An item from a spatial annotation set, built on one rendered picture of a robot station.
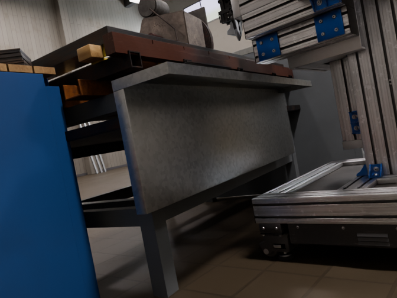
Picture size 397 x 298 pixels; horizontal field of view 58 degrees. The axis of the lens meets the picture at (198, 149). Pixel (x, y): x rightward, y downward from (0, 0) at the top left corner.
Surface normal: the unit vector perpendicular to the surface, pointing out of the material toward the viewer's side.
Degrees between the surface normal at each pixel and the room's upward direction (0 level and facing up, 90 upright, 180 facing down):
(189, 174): 90
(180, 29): 90
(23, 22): 90
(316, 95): 90
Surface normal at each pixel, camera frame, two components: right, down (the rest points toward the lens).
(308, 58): -0.63, 0.14
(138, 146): 0.82, -0.14
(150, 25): -0.44, 0.11
